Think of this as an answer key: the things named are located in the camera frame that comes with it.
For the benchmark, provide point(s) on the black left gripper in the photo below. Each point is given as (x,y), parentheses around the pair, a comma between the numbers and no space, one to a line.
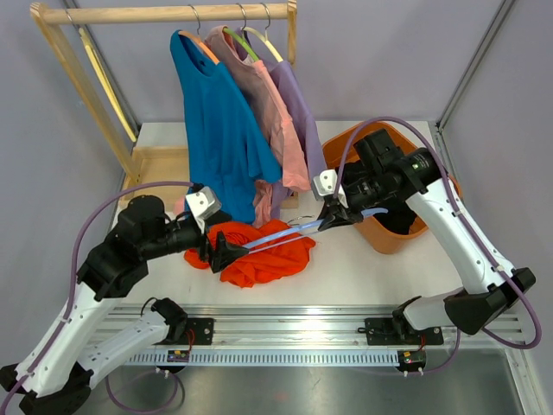
(223,254)

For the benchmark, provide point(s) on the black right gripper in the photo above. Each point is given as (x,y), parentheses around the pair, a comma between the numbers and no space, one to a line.
(337,214)

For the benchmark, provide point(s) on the light blue hanger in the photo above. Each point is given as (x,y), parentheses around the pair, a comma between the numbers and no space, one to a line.
(297,232)

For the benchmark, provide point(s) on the orange t shirt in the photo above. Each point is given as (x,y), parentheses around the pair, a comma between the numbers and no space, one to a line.
(283,257)

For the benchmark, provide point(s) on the black t shirt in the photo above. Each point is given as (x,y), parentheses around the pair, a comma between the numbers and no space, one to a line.
(377,185)

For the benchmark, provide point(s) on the blue t shirt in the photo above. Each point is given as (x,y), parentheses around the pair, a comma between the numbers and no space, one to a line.
(227,150)

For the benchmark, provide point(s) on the orange tan hanger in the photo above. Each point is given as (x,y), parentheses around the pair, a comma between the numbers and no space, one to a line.
(196,38)

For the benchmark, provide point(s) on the yellow hanger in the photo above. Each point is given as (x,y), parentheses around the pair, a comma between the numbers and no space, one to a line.
(94,58)

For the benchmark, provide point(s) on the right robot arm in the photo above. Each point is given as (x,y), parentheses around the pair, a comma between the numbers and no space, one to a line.
(490,282)

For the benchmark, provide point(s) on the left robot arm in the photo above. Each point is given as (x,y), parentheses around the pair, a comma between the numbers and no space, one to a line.
(59,375)

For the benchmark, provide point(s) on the purple t shirt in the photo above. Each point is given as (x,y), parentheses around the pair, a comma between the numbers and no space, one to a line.
(298,108)

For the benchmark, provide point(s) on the pink t shirt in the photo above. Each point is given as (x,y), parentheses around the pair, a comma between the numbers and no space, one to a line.
(241,139)

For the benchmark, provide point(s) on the cream hanger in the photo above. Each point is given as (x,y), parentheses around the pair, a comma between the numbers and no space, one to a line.
(263,37)

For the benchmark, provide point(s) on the green hanger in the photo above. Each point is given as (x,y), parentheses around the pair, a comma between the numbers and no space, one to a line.
(240,38)

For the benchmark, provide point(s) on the orange plastic basket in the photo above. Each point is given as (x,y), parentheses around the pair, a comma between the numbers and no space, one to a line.
(386,233)

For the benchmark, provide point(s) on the wooden clothes rack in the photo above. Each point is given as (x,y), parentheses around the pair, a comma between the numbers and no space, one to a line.
(50,21)

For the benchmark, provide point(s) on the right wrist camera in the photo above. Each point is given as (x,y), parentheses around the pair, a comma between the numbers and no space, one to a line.
(327,184)

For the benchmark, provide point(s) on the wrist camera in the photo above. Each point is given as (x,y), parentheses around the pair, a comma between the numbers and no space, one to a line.
(204,206)
(327,184)

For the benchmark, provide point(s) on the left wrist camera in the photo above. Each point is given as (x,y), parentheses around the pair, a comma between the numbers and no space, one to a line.
(204,206)

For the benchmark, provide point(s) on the aluminium frame rail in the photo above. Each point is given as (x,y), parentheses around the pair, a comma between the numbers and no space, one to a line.
(274,336)

